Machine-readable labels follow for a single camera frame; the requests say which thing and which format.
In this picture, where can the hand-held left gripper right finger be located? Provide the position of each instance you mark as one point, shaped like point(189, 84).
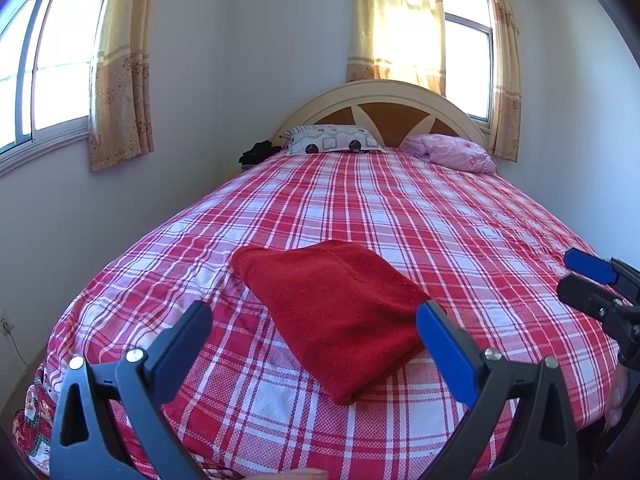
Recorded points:
point(442, 340)

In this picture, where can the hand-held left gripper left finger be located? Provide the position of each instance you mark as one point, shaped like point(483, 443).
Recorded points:
point(192, 330)

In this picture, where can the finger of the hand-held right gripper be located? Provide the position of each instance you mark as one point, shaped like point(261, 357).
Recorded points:
point(582, 292)
point(587, 262)

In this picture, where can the red knitted sweater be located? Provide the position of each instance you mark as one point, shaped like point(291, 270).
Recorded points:
point(340, 320)

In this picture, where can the person's right hand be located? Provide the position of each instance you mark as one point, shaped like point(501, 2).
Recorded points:
point(619, 397)

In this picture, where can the bed with red plaid sheet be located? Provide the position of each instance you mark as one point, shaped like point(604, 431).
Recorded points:
point(400, 200)

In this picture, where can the pink pillow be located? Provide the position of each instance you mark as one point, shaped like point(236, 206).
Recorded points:
point(450, 152)

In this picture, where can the patterned bed cover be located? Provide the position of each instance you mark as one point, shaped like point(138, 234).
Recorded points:
point(35, 420)

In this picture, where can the dark cloth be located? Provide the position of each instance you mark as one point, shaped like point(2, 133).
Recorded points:
point(260, 152)

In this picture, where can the beige floral curtain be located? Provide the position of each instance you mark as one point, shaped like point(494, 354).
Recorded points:
point(390, 25)
point(120, 85)
point(505, 70)

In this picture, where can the cream and brown headboard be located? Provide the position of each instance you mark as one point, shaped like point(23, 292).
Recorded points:
point(390, 120)

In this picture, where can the white patterned pillow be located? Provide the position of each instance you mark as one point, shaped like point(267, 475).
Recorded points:
point(330, 139)

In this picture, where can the window behind headboard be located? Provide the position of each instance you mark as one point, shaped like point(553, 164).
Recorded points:
point(465, 65)

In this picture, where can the wide sliding window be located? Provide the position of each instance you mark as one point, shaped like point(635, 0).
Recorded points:
point(55, 70)

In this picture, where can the white wall socket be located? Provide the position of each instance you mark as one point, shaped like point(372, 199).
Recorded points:
point(5, 322)

